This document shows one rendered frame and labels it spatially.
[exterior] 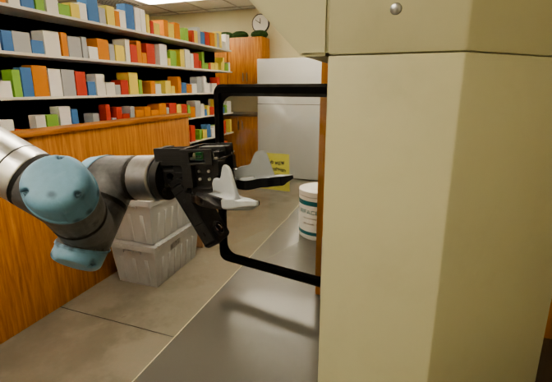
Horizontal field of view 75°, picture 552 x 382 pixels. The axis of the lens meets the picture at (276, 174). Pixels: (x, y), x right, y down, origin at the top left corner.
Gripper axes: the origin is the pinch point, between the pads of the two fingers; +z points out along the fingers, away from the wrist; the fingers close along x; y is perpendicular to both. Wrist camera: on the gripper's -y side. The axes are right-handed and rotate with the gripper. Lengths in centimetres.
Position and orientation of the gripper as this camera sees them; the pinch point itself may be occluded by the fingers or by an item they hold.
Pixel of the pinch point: (279, 193)
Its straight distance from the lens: 52.7
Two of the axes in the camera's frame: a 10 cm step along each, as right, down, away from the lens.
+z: 9.4, 0.1, -3.4
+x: 3.3, -2.2, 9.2
